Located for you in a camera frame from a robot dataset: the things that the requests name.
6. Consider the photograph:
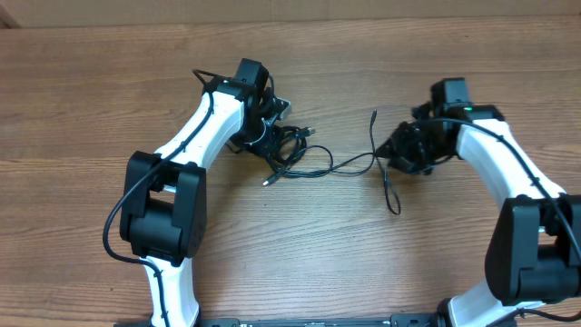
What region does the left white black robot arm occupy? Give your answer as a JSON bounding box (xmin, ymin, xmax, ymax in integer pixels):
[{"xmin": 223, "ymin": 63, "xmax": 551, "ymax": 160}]
[{"xmin": 103, "ymin": 58, "xmax": 291, "ymax": 326}]

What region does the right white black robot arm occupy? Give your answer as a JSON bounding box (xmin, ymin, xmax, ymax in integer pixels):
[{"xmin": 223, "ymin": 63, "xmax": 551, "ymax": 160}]
[{"xmin": 373, "ymin": 77, "xmax": 580, "ymax": 327}]

